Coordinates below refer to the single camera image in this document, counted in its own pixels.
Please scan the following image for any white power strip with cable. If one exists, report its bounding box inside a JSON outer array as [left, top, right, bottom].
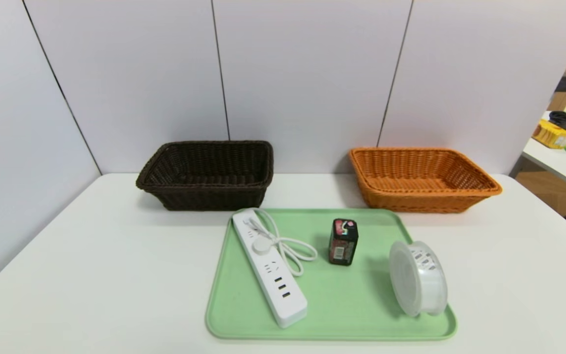
[[232, 207, 318, 329]]

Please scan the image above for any clear lidded plastic container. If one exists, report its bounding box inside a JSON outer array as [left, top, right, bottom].
[[389, 240, 449, 318]]

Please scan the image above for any dark brown wicker basket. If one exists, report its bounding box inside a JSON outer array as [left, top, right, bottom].
[[136, 141, 274, 211]]

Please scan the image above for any orange wicker basket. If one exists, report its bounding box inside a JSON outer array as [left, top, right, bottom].
[[349, 147, 503, 213]]

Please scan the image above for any black drink carton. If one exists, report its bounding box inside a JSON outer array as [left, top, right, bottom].
[[328, 219, 359, 266]]

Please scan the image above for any light green plastic tray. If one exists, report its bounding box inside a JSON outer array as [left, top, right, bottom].
[[205, 207, 458, 341]]

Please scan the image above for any yellow box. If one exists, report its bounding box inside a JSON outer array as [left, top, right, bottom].
[[532, 119, 566, 149]]

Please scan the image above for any white side table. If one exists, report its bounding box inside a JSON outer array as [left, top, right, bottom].
[[522, 111, 566, 195]]

